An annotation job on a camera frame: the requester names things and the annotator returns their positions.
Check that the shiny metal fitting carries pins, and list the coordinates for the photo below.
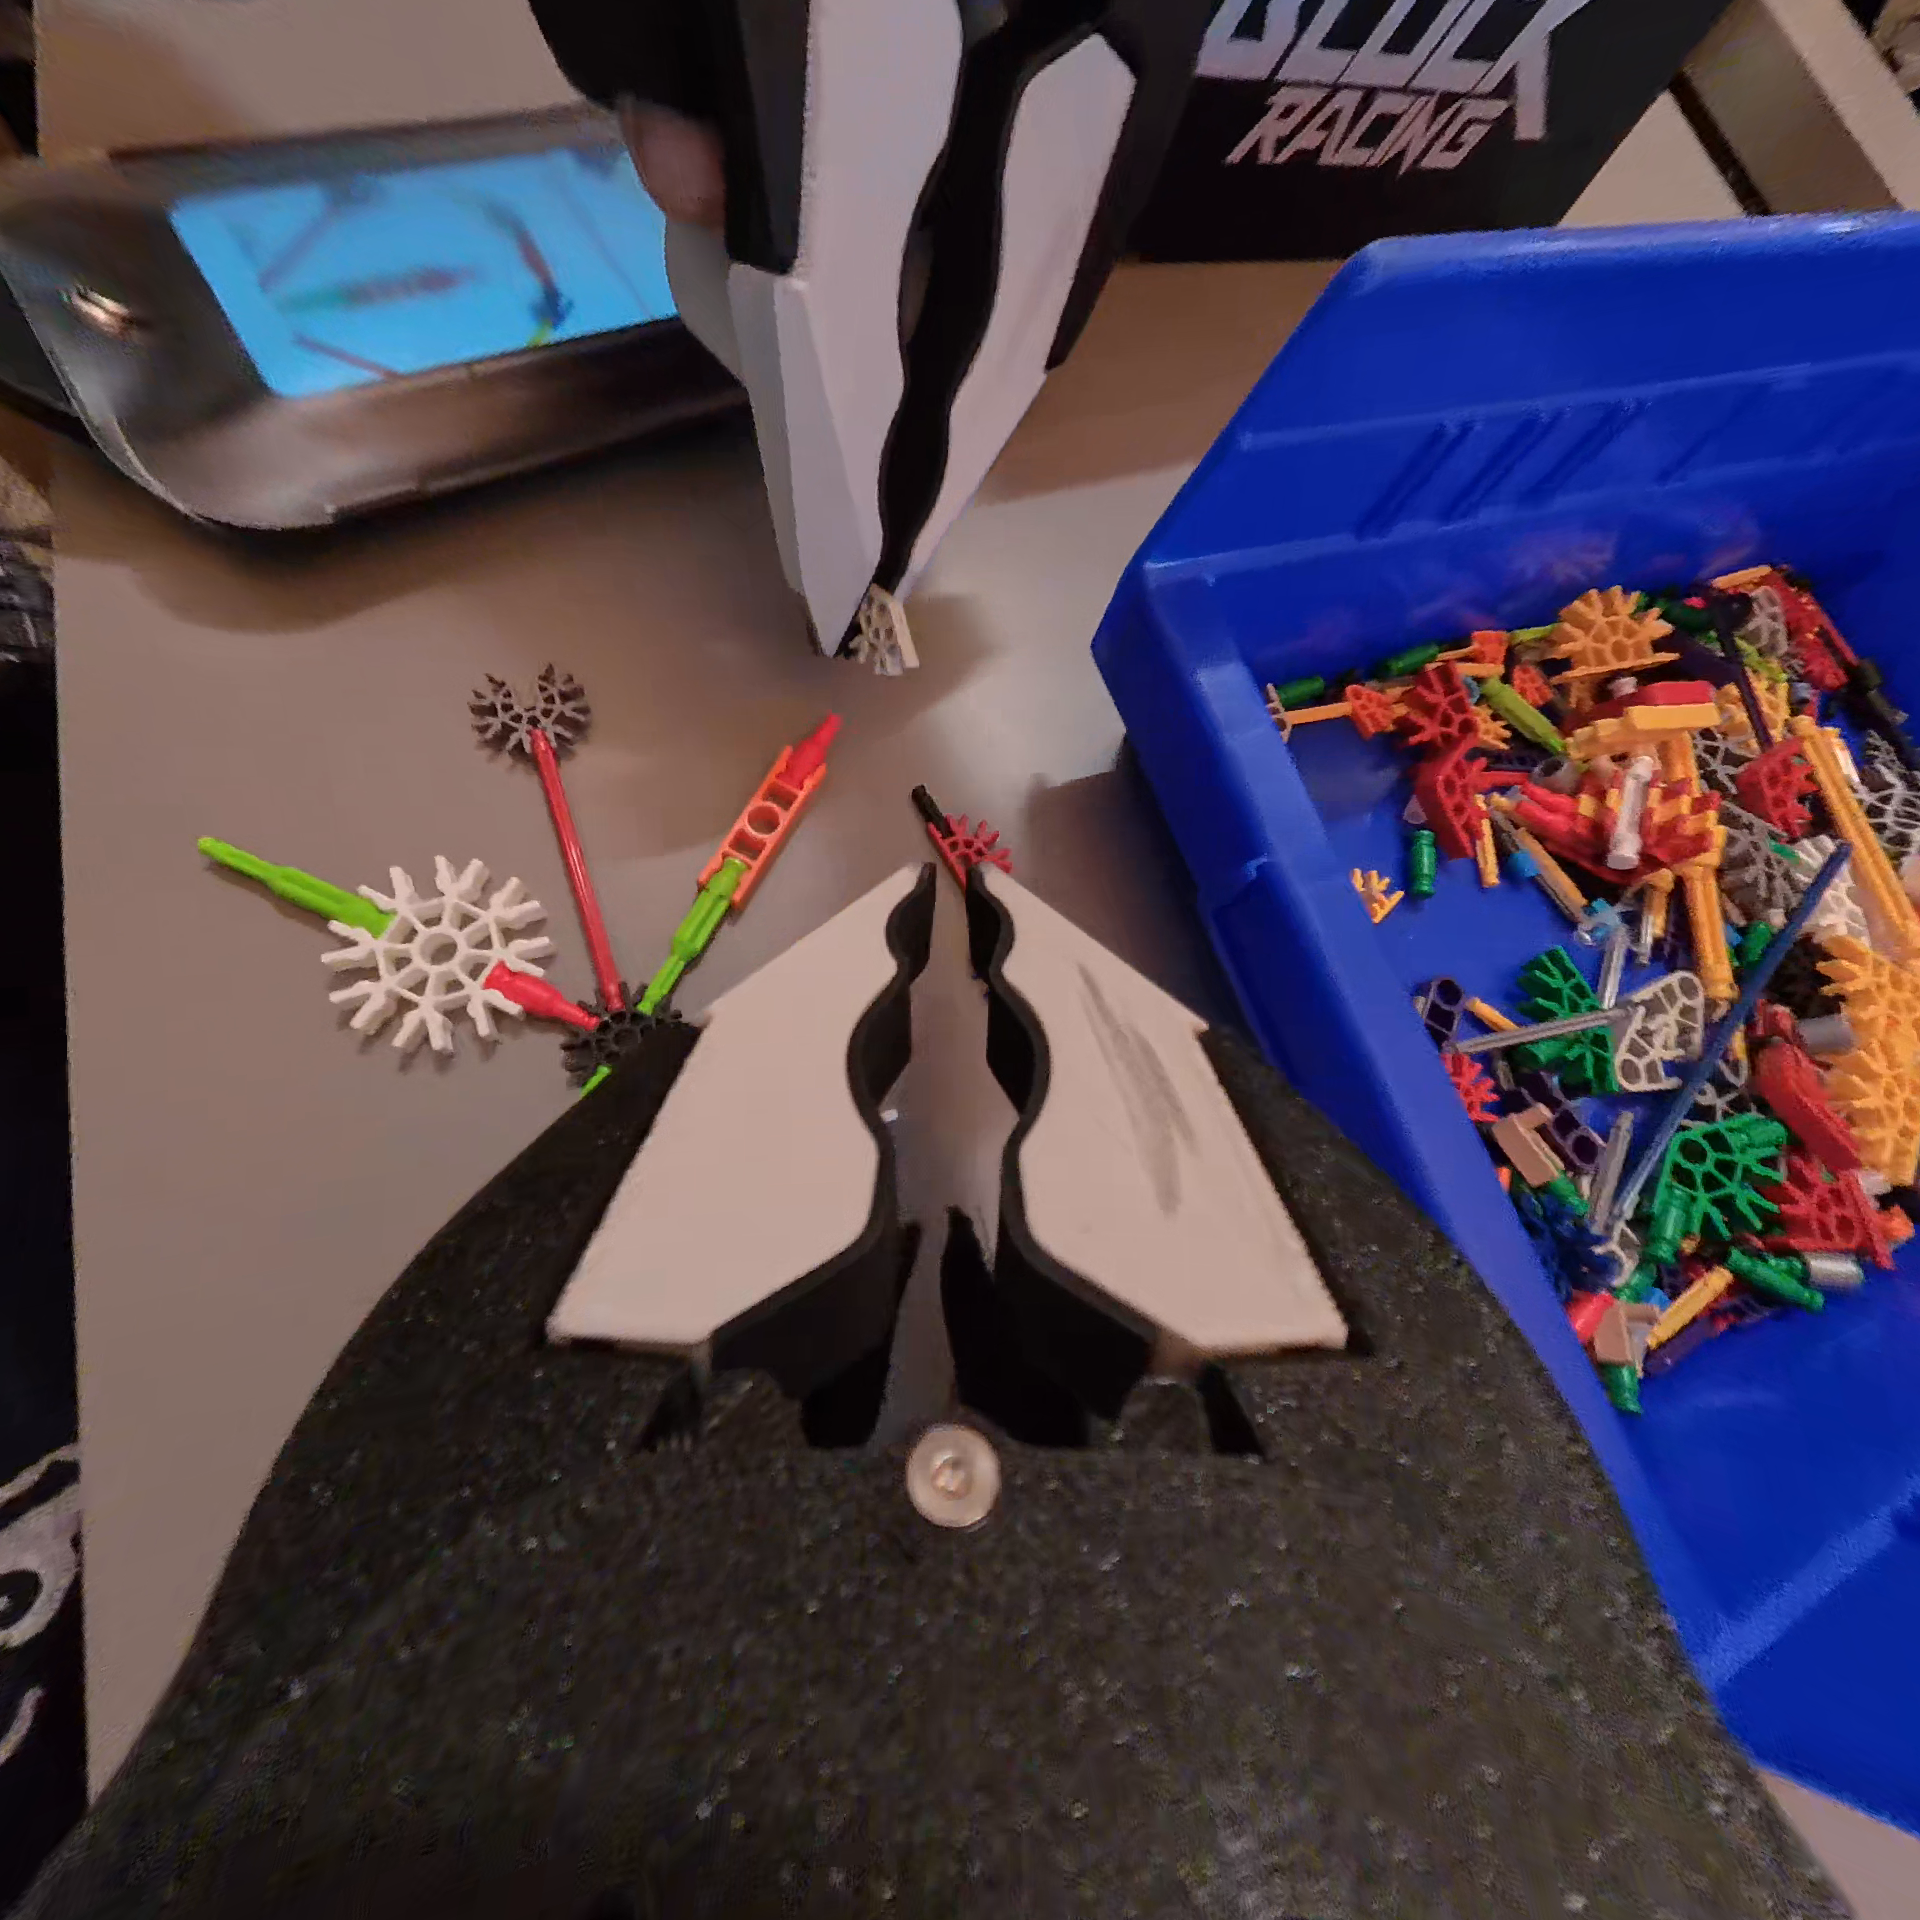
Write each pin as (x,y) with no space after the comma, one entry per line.
(180,436)

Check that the pile of colourful toy pieces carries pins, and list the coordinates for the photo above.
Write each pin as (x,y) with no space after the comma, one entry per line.
(1681,901)

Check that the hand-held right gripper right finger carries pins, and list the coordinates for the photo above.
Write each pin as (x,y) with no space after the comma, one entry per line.
(1184,1200)

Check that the blue plastic bin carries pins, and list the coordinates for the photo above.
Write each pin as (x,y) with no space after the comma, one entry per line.
(1349,452)

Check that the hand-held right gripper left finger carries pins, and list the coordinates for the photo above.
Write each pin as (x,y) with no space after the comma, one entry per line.
(733,1200)

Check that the pale grey toy connector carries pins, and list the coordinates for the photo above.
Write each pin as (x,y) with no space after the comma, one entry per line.
(884,629)

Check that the red connector with black rod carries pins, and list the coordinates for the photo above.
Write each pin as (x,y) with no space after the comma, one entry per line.
(971,854)

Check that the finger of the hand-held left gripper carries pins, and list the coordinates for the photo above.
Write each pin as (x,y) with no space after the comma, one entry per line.
(1049,270)
(838,300)

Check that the phone with lit screen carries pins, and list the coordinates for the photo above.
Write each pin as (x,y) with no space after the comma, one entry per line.
(421,270)

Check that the person's left hand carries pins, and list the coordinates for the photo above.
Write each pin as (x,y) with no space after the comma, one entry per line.
(676,173)

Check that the black toy box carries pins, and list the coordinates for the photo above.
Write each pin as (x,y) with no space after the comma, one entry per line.
(1349,166)

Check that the toy rod and connector assembly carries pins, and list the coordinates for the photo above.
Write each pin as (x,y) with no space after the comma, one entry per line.
(435,955)

